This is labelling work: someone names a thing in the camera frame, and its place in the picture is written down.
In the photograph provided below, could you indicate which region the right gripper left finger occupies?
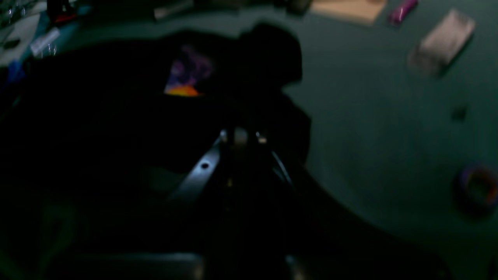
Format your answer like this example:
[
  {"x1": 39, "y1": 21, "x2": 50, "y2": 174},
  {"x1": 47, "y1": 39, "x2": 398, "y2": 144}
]
[{"x1": 58, "y1": 130, "x2": 228, "y2": 280}]

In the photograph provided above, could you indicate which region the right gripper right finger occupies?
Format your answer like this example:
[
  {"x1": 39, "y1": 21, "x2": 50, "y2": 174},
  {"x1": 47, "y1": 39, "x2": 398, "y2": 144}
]
[{"x1": 254, "y1": 132, "x2": 448, "y2": 280}]

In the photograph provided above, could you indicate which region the black t-shirt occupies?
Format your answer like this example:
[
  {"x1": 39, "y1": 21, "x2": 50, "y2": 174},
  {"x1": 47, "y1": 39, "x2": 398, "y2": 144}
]
[{"x1": 1, "y1": 24, "x2": 311, "y2": 252}]

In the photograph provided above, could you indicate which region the pink white blister pack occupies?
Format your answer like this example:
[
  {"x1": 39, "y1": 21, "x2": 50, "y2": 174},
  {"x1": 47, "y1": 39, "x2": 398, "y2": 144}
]
[{"x1": 407, "y1": 9, "x2": 477, "y2": 76}]

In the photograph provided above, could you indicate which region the white card box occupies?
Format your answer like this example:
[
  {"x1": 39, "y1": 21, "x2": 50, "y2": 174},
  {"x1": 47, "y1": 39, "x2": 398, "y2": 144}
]
[{"x1": 30, "y1": 27, "x2": 60, "y2": 57}]

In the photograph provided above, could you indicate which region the white black marker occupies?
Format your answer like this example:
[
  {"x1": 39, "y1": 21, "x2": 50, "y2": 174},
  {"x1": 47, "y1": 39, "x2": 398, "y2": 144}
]
[{"x1": 153, "y1": 0, "x2": 195, "y2": 21}]

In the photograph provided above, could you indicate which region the purple tape roll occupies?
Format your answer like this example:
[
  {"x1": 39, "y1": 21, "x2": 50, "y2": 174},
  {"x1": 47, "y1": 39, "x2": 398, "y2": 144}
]
[{"x1": 452, "y1": 164, "x2": 498, "y2": 219}]

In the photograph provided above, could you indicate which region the pink small tube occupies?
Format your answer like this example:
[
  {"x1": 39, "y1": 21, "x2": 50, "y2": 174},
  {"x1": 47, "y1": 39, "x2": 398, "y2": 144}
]
[{"x1": 388, "y1": 0, "x2": 419, "y2": 25}]

